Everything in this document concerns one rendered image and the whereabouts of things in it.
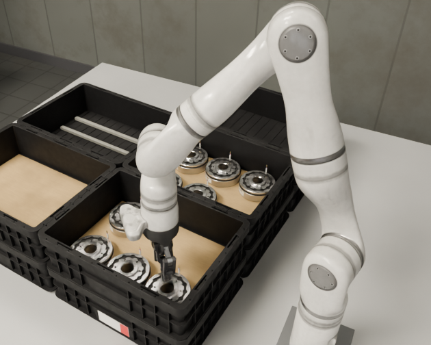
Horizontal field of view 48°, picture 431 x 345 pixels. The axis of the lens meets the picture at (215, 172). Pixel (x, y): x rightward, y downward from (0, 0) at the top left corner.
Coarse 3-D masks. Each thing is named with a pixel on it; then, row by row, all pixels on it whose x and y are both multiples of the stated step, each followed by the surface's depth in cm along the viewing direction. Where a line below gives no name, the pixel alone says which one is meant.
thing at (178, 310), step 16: (112, 176) 127; (208, 208) 118; (48, 224) 112; (48, 240) 108; (240, 240) 112; (64, 256) 108; (80, 256) 105; (224, 256) 106; (96, 272) 104; (112, 272) 102; (208, 272) 102; (128, 288) 100; (144, 288) 99; (160, 304) 97; (176, 304) 96; (192, 304) 98
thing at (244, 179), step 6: (246, 174) 140; (252, 174) 140; (258, 174) 140; (264, 174) 140; (240, 180) 137; (246, 180) 137; (270, 180) 138; (246, 186) 136; (252, 186) 135; (264, 186) 136; (270, 186) 136; (252, 192) 134; (258, 192) 133; (264, 192) 134
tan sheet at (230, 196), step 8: (184, 176) 143; (192, 176) 143; (200, 176) 143; (184, 184) 140; (208, 184) 140; (216, 192) 138; (224, 192) 138; (232, 192) 138; (224, 200) 135; (232, 200) 135; (240, 200) 136; (248, 200) 136; (240, 208) 133; (248, 208) 133
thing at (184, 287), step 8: (160, 272) 111; (176, 272) 111; (152, 280) 109; (160, 280) 109; (176, 280) 109; (184, 280) 109; (152, 288) 107; (184, 288) 108; (176, 296) 106; (184, 296) 106
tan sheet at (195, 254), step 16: (96, 224) 127; (112, 240) 122; (128, 240) 122; (144, 240) 123; (176, 240) 123; (192, 240) 123; (208, 240) 123; (144, 256) 119; (176, 256) 119; (192, 256) 119; (208, 256) 119; (192, 272) 115; (192, 288) 111
